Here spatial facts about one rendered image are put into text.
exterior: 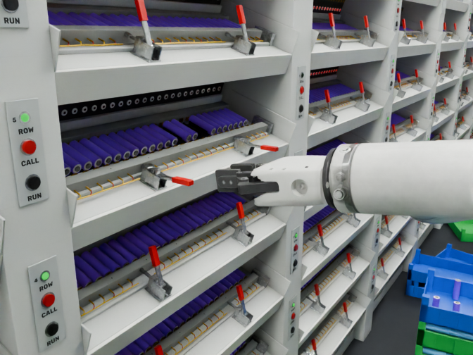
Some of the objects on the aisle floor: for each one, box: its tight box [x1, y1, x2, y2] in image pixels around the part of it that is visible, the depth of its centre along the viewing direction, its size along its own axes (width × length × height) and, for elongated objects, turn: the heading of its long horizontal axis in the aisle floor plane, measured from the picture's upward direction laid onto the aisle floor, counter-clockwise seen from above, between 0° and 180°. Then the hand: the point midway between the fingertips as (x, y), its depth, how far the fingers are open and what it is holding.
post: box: [333, 0, 402, 342], centre depth 177 cm, size 20×9×181 cm, turn 56°
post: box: [219, 0, 313, 355], centre depth 121 cm, size 20×9×181 cm, turn 56°
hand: (236, 177), depth 68 cm, fingers open, 3 cm apart
